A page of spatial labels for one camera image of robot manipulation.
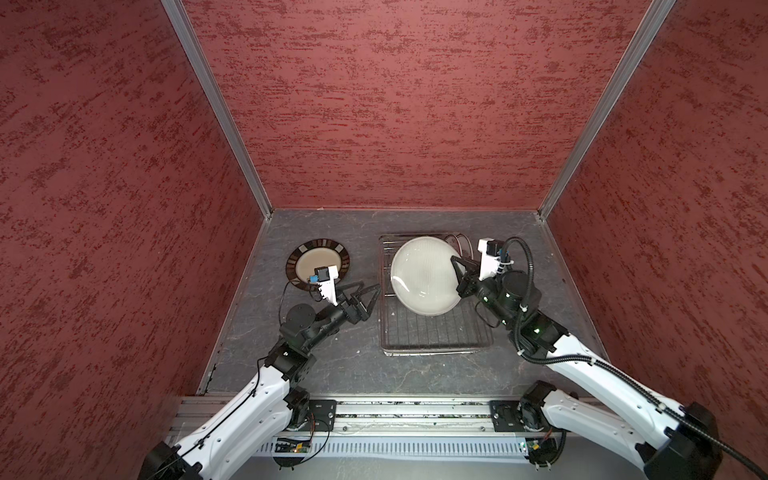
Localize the green rimmed patterned plate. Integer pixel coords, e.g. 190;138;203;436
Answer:
453;233;474;260

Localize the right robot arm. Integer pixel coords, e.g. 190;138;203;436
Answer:
451;237;767;479

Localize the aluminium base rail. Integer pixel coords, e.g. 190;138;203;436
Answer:
167;395;655;436

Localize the plain white plate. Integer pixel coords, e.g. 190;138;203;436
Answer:
390;236;460;317

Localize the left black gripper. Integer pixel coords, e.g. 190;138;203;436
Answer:
304;279;382;351

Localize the right corner aluminium profile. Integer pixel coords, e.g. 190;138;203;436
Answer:
538;0;676;222

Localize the metal wire dish rack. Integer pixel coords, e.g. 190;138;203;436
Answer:
379;233;493;356

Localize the corner aluminium profile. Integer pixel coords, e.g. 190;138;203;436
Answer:
161;0;274;221
538;0;676;222

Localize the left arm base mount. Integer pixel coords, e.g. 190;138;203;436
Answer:
286;399;338;433

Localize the dark rimmed patterned plate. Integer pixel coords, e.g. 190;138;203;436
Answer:
285;238;351;291

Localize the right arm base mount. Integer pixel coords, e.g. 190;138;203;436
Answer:
489;399;569;433

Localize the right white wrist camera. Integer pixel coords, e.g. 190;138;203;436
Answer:
478;238;514;281

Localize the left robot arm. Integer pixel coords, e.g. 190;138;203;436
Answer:
138;282;381;479

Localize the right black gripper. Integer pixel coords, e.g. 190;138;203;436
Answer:
450;254;518;327

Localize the left corner aluminium profile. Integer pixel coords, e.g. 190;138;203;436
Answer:
161;0;274;221

